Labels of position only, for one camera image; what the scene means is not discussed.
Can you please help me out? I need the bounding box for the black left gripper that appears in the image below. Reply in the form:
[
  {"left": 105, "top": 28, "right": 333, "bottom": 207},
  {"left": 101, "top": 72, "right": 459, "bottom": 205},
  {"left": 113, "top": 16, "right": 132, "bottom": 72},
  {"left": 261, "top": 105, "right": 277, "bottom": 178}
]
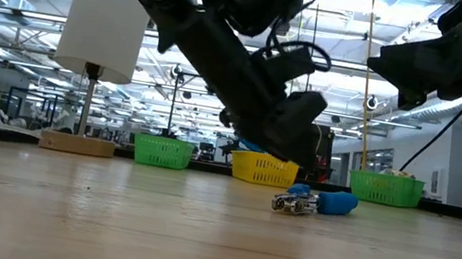
[{"left": 226, "top": 80, "right": 330, "bottom": 171}]

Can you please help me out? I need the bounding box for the yellow plastic basket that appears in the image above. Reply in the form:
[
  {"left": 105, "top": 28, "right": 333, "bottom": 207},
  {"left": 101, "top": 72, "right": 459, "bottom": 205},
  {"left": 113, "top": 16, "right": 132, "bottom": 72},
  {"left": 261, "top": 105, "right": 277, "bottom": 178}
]
[{"left": 227, "top": 148, "right": 302, "bottom": 191}]

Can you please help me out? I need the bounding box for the black equipment cabinet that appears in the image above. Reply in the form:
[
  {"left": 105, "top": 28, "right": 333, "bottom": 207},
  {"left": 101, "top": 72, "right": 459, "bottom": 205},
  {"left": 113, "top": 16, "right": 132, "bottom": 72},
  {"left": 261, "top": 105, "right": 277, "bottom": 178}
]
[{"left": 307, "top": 123, "right": 337, "bottom": 184}]

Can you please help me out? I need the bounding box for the small round ceiling reel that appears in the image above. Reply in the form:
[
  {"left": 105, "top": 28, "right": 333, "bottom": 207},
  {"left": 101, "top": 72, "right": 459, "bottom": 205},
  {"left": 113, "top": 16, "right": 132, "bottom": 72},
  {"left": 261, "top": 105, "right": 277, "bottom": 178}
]
[
  {"left": 168, "top": 62, "right": 186, "bottom": 84},
  {"left": 363, "top": 94, "right": 380, "bottom": 114}
]

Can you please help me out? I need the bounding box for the green plastic basket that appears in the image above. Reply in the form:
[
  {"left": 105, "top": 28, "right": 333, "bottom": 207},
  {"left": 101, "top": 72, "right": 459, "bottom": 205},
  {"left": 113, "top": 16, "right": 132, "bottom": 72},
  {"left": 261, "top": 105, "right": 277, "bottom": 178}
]
[
  {"left": 129, "top": 132, "right": 197, "bottom": 174},
  {"left": 344, "top": 168, "right": 426, "bottom": 211}
]

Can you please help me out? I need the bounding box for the white table lamp wooden base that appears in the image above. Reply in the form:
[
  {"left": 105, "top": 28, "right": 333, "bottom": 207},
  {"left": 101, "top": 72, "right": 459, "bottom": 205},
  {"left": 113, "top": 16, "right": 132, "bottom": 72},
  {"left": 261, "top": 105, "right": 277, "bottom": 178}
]
[{"left": 37, "top": 0, "right": 154, "bottom": 163}]

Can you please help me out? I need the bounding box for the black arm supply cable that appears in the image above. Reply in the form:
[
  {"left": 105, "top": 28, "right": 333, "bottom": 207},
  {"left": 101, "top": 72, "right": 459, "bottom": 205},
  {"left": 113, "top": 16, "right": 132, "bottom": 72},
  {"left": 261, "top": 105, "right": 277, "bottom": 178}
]
[{"left": 399, "top": 86, "right": 462, "bottom": 182}]

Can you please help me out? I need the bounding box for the yellow cable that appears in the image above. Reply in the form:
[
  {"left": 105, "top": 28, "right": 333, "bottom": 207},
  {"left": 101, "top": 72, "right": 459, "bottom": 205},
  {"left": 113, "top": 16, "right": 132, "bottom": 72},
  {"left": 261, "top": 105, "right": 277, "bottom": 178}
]
[{"left": 342, "top": 0, "right": 394, "bottom": 173}]

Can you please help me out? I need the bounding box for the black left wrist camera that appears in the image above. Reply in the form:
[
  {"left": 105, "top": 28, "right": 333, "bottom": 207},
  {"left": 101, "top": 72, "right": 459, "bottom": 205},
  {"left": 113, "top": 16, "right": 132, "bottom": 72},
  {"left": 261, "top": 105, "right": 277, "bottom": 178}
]
[{"left": 260, "top": 37, "right": 336, "bottom": 97}]

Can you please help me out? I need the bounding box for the black left camera cable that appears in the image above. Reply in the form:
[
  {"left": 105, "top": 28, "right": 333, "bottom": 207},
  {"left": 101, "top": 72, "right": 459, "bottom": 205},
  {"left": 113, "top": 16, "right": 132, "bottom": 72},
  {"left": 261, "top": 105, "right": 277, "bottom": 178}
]
[{"left": 263, "top": 0, "right": 344, "bottom": 72}]

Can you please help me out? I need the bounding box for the tall black metal frame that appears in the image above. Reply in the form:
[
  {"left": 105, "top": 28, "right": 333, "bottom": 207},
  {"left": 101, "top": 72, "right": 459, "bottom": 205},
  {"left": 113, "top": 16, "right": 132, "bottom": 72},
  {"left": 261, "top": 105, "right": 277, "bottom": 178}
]
[{"left": 163, "top": 69, "right": 231, "bottom": 146}]

